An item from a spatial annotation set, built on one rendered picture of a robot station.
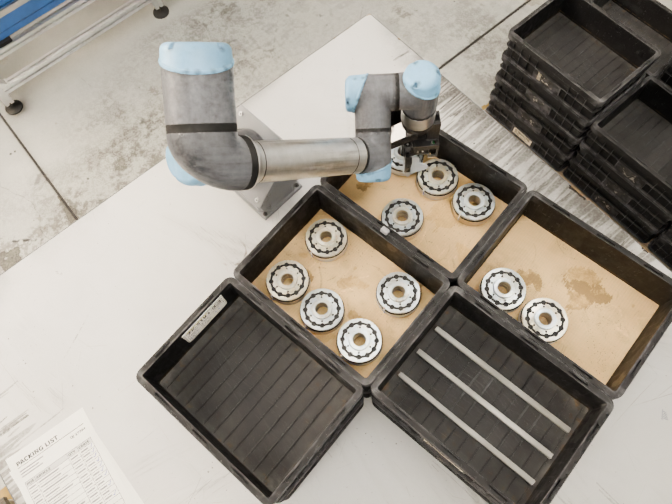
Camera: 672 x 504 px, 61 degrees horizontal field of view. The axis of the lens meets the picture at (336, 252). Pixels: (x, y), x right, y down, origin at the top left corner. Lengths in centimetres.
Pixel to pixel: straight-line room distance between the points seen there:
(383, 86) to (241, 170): 37
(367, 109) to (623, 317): 75
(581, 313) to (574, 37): 117
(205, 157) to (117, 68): 211
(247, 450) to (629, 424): 88
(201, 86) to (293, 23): 204
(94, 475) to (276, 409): 49
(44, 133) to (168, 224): 139
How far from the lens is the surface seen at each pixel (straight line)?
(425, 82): 117
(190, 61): 94
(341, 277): 137
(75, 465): 160
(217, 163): 95
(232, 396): 135
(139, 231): 169
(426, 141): 135
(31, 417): 167
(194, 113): 94
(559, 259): 146
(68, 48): 301
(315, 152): 108
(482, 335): 136
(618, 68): 226
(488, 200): 145
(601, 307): 145
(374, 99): 119
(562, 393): 138
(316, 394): 131
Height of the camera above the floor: 213
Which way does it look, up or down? 68 degrees down
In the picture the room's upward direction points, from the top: 9 degrees counter-clockwise
